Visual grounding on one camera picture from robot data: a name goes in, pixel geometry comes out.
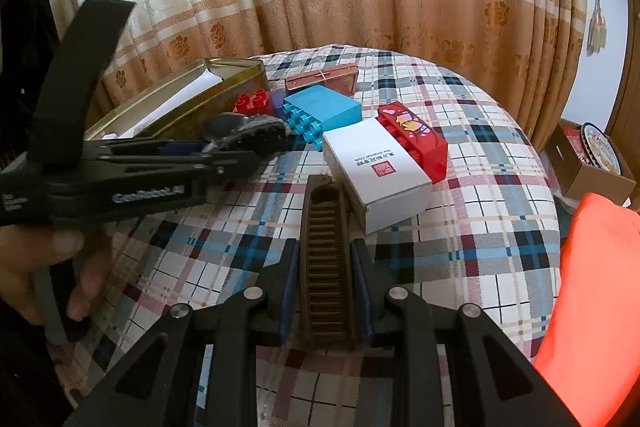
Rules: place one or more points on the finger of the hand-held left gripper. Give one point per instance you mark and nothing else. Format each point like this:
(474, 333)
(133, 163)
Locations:
(150, 147)
(230, 164)

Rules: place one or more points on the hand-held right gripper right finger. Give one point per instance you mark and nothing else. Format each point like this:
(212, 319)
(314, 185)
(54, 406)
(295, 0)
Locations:
(362, 292)

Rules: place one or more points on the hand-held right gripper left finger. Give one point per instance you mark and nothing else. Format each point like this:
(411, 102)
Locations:
(289, 287)

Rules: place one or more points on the black knobbly plastic toy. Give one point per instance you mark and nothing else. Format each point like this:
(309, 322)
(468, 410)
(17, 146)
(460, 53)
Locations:
(265, 134)

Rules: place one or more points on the brown ribbed comb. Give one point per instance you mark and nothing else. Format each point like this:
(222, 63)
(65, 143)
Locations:
(325, 257)

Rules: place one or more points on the gold tin box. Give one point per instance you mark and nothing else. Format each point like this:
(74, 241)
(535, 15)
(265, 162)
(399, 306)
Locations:
(240, 82)

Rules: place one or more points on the blue building block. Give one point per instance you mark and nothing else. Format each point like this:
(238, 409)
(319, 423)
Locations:
(325, 107)

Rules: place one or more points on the white cardboard box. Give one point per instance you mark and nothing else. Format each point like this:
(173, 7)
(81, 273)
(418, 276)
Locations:
(375, 167)

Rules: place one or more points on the person's left hand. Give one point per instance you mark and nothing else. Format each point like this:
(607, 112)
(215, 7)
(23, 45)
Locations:
(95, 267)

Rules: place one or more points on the dark hanging clothing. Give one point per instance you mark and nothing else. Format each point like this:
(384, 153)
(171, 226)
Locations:
(25, 57)

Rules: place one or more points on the small red building block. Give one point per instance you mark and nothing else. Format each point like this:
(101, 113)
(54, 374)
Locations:
(252, 102)

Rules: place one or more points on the white paper sheet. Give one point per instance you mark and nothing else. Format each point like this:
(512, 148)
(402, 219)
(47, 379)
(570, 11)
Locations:
(190, 89)

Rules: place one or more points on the plaid tablecloth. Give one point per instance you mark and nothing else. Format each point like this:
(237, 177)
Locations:
(480, 217)

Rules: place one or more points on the red printed building block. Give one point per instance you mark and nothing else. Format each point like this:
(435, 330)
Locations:
(425, 142)

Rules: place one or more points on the orange cloth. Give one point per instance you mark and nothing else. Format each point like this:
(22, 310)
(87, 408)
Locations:
(595, 282)

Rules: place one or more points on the brown cardboard box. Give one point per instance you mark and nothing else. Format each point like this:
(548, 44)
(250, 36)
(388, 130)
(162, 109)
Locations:
(595, 182)

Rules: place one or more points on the red packet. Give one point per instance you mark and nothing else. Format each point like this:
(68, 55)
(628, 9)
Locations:
(574, 144)

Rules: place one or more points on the round printed tin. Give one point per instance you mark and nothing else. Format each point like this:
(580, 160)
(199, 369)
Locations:
(607, 147)

